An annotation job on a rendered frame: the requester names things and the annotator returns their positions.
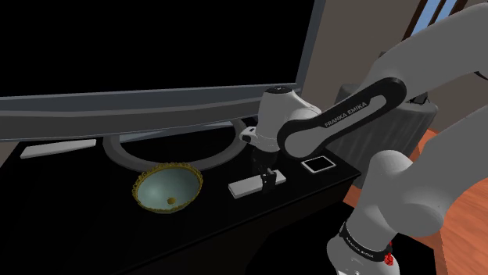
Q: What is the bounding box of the short grey remote control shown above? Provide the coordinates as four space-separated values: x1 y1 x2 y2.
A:
228 170 287 200

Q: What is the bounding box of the small black white-framed tablet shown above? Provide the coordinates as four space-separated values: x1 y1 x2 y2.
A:
300 155 338 174

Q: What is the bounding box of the black television cabinet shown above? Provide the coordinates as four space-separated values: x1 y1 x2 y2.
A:
0 116 362 275

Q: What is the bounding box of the large black flat television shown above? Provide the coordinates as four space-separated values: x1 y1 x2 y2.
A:
0 0 327 173

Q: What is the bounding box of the window with dark frame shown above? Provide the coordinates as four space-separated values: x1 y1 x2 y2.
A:
401 0 471 41

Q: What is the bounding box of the green bowl with gold rim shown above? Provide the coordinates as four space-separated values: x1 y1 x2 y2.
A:
131 162 204 215

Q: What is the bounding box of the long grey remote control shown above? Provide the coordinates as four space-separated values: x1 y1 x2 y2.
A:
20 138 98 159

